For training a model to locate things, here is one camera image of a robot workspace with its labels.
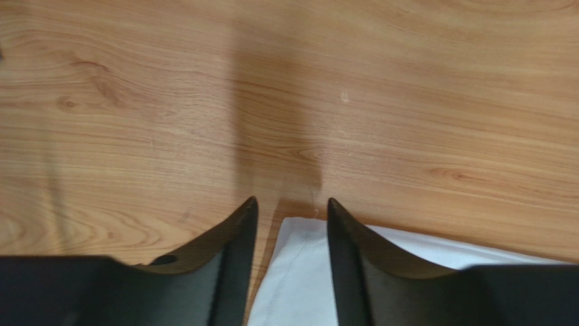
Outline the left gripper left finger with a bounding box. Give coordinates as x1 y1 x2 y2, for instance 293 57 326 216
1 197 258 325

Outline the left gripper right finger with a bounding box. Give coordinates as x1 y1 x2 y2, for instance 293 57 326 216
327 198 578 325

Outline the white t-shirt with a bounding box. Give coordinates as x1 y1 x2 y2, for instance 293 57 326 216
247 217 554 325

